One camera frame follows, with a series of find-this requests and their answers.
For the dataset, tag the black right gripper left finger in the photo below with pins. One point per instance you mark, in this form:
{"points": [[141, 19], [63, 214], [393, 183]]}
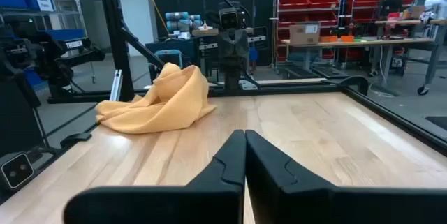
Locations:
{"points": [[216, 199]]}

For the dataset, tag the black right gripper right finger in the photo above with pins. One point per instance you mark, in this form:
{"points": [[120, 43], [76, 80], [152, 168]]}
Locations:
{"points": [[297, 203]]}

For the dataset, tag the yellow towel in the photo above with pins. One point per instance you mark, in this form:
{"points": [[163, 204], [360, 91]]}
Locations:
{"points": [[167, 105]]}

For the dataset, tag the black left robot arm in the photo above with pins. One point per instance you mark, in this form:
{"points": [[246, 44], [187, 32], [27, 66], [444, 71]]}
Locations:
{"points": [[232, 74]]}

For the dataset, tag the black robot arm with label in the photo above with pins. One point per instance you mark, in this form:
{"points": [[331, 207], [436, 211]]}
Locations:
{"points": [[59, 53]]}

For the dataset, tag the grey blue rolled mat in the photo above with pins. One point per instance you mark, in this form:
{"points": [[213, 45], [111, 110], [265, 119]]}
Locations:
{"points": [[181, 26], [176, 16]]}

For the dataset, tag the black partition screen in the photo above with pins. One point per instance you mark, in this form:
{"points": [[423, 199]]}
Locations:
{"points": [[188, 0]]}

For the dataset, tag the blue chair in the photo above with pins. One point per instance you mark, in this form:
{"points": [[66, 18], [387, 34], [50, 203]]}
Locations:
{"points": [[169, 56]]}

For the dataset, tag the cardboard box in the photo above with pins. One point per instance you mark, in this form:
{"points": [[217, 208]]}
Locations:
{"points": [[304, 33]]}

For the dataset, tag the yellow pole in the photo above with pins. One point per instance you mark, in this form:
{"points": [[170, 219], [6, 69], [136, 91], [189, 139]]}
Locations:
{"points": [[158, 11]]}

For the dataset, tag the orange small bin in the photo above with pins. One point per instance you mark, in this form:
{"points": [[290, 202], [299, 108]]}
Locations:
{"points": [[347, 38], [328, 38]]}

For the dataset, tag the black floor mat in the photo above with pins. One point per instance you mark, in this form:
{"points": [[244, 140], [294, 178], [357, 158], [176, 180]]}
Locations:
{"points": [[330, 71]]}

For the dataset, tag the long wooden work table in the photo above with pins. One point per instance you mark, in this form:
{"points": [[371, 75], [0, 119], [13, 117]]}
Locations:
{"points": [[349, 42]]}

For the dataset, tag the grey wheeled table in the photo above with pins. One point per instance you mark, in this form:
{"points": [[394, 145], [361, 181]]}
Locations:
{"points": [[433, 53]]}

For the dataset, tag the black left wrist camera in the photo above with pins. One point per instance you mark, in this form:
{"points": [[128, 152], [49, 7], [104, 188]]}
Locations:
{"points": [[228, 20]]}

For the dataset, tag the black table frame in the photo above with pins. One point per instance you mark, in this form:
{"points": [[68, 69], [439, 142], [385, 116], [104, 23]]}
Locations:
{"points": [[286, 89]]}

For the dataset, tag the black rig post with brace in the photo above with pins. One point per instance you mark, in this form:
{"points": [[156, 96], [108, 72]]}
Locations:
{"points": [[113, 35]]}

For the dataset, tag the silver aluminium bracket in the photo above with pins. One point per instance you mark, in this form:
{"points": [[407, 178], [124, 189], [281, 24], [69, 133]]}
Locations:
{"points": [[116, 86]]}

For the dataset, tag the silver-rimmed black camera box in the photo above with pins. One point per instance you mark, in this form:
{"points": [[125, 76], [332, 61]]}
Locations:
{"points": [[15, 170]]}

